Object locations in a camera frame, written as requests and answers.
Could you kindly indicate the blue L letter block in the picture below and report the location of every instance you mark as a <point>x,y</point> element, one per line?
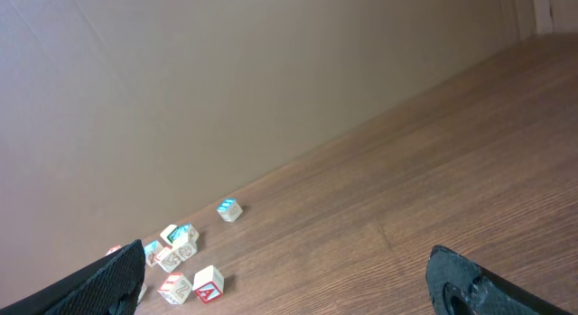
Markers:
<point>151,251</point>

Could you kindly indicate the red I block upper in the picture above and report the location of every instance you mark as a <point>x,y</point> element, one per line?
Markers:
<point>167,259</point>

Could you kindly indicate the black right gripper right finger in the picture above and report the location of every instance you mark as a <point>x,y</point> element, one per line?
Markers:
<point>458,286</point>

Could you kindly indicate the red i block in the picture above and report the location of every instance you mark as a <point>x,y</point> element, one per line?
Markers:
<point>175,289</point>
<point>167,259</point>

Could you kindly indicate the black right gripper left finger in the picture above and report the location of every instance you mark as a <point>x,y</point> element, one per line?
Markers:
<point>109,286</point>

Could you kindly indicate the red Y block far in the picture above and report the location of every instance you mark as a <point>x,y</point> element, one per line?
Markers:
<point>113,249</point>

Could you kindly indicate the white block blue 2 side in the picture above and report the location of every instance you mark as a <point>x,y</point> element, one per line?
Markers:
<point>141,293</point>

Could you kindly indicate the blue top block far right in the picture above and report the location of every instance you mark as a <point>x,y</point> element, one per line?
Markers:
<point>230,210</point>

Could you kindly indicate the red I block lower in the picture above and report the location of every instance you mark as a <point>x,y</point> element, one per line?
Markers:
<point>175,289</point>

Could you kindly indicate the yellow top block by D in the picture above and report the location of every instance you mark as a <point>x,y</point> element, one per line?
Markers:
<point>184,247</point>

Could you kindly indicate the blue D letter block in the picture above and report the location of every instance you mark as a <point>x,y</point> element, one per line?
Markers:
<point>184,230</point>

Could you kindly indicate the white block green side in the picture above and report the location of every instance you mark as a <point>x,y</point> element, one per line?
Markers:
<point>168,233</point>

